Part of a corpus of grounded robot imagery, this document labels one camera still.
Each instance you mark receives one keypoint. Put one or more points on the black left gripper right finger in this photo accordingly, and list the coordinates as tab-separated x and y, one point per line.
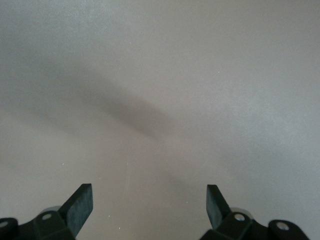
216	210

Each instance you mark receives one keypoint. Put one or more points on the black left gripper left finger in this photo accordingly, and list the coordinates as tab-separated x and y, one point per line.
77	210

